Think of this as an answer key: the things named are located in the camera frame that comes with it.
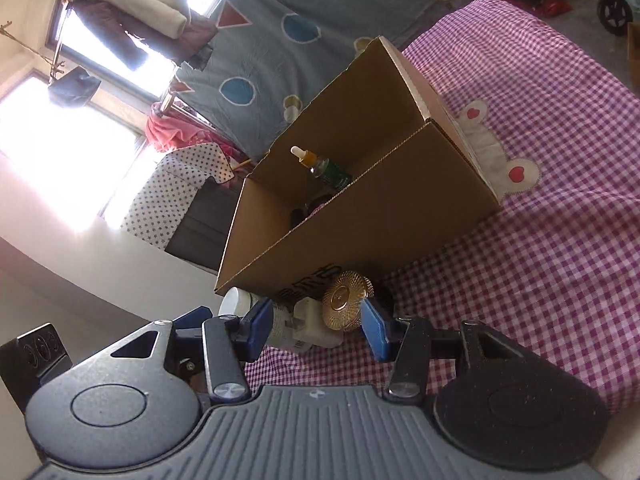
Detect purple checkered tablecloth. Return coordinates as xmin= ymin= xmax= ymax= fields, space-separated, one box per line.
xmin=242 ymin=0 xmax=640 ymax=456

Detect green dropper bottle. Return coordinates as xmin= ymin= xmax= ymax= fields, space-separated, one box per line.
xmin=290 ymin=146 xmax=353 ymax=189

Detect blue blanket with circles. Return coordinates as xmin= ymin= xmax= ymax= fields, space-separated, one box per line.
xmin=172 ymin=0 xmax=493 ymax=161

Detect white star-patterned cloth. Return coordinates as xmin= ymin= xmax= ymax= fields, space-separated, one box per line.
xmin=121 ymin=142 xmax=236 ymax=251

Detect white bottle with label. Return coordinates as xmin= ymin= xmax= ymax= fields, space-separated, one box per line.
xmin=265 ymin=297 xmax=346 ymax=356

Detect brown cardboard piece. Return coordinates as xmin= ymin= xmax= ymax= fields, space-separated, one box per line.
xmin=626 ymin=22 xmax=640 ymax=91

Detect golden round lid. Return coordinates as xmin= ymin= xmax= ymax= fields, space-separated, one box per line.
xmin=321 ymin=270 xmax=375 ymax=332

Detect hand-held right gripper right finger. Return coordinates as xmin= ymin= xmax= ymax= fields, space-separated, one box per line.
xmin=361 ymin=299 xmax=531 ymax=403

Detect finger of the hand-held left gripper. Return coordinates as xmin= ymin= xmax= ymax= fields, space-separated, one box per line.
xmin=172 ymin=305 xmax=211 ymax=333

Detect dark grey hanging cloth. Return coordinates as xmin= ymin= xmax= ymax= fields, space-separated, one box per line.
xmin=47 ymin=66 xmax=102 ymax=107

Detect brown cardboard box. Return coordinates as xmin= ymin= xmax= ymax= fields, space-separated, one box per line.
xmin=214 ymin=36 xmax=502 ymax=306

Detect bright glass window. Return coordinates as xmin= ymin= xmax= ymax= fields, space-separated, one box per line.
xmin=0 ymin=0 xmax=251 ymax=233

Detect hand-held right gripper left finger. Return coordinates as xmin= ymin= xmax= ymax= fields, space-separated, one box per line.
xmin=107 ymin=300 xmax=276 ymax=403

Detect metal balcony railing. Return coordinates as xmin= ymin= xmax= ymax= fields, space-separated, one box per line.
xmin=159 ymin=80 xmax=183 ymax=116

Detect pink hanging clothes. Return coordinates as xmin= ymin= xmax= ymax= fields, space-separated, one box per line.
xmin=146 ymin=100 xmax=246 ymax=161

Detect dark grey cabinet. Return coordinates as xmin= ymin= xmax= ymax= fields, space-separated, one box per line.
xmin=165 ymin=180 xmax=251 ymax=273

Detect white round jar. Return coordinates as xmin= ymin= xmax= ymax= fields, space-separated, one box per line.
xmin=219 ymin=286 xmax=262 ymax=318

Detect brown hanging garment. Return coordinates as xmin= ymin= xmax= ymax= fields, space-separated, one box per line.
xmin=65 ymin=0 xmax=218 ymax=71

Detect black wheelchair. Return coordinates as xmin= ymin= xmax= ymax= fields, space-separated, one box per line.
xmin=596 ymin=0 xmax=638 ymax=37

